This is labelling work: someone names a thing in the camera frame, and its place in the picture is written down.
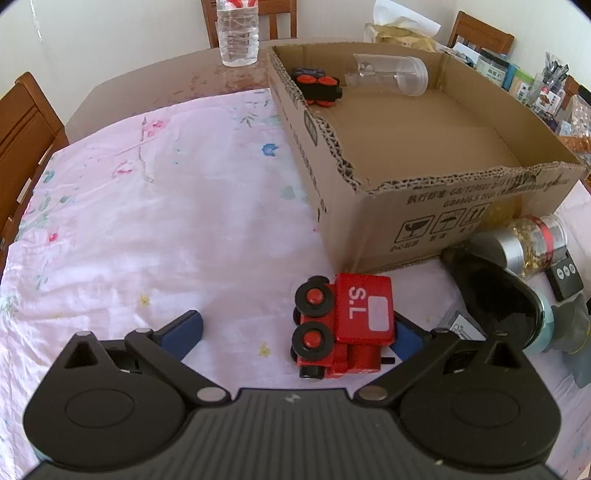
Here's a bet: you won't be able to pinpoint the stack of white papers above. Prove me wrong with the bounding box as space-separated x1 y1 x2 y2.
450 41 483 65

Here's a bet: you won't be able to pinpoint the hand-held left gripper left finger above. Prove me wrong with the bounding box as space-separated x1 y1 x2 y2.
60 310 229 409

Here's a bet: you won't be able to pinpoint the wooden chair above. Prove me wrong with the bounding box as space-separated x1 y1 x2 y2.
0 71 70 252
447 10 515 56
202 0 298 49

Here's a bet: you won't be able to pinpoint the gold tissue pack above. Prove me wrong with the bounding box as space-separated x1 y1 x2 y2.
365 0 441 51

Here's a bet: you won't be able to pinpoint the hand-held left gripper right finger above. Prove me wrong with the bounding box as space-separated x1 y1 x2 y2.
353 314 525 409

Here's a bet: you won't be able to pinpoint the clear card case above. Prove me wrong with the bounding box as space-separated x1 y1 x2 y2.
436 310 488 342

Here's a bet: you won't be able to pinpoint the clear bag of snacks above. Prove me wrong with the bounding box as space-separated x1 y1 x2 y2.
556 95 591 162

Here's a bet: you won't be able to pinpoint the red wooden toy train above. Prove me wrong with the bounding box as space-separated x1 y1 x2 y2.
290 273 398 381

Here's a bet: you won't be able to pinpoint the grey sock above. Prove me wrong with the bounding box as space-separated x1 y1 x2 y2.
551 291 591 386

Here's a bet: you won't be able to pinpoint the bag of pens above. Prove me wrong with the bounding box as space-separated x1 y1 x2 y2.
538 51 571 93

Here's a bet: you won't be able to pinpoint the wooden chair back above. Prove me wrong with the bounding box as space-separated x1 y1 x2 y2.
202 0 298 49

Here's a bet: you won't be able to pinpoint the pink floral cloth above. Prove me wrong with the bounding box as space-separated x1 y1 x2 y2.
0 88 591 480

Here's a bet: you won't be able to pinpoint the black toy car red wheels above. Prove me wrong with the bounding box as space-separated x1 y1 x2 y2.
290 67 345 107

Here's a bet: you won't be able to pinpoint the glass jar with dark lid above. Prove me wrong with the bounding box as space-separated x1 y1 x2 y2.
475 48 511 86

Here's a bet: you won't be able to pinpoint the clear plastic container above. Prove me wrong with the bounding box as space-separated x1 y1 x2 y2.
344 53 429 97

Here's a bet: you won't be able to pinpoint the clear water bottle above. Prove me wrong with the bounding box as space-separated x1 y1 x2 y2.
216 0 259 68

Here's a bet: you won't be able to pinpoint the black digital timer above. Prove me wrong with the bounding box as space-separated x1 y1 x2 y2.
545 256 585 303

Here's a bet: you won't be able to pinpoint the glass jar with gold contents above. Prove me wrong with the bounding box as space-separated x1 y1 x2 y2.
471 215 570 280

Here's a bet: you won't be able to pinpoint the cardboard box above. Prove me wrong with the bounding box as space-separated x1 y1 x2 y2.
267 41 587 274

